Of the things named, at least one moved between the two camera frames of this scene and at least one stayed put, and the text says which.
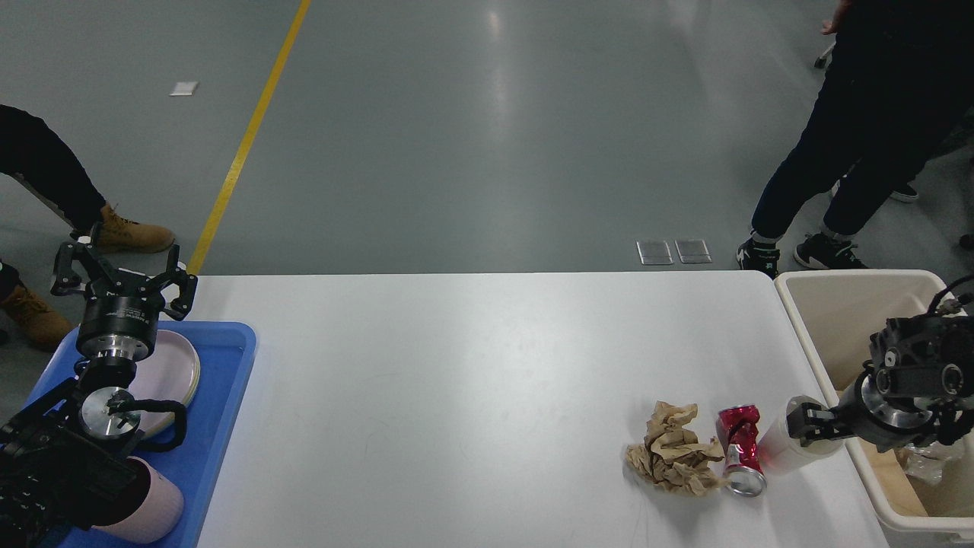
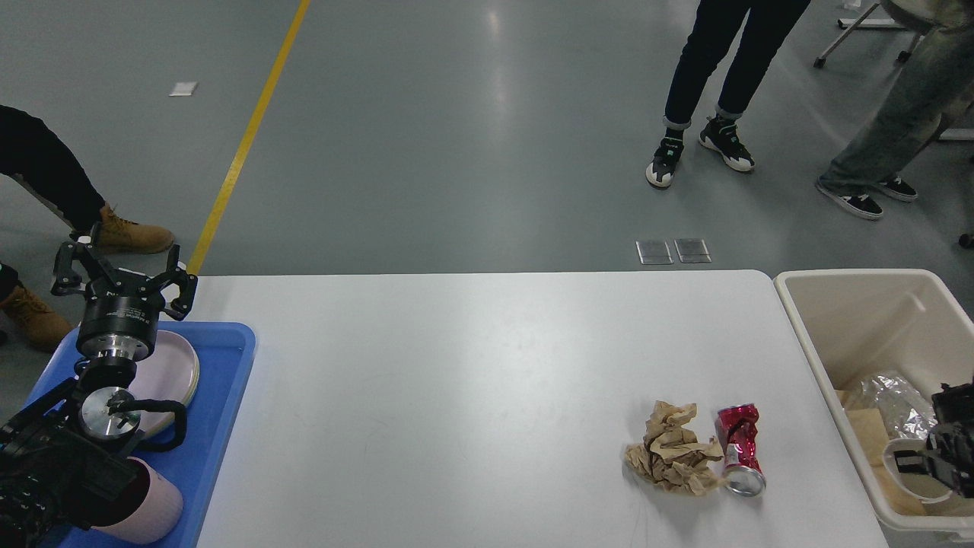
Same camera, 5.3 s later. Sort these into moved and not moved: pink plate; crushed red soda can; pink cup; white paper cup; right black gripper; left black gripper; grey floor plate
Moved: white paper cup; right black gripper
Not moved: left black gripper; crushed red soda can; grey floor plate; pink plate; pink cup
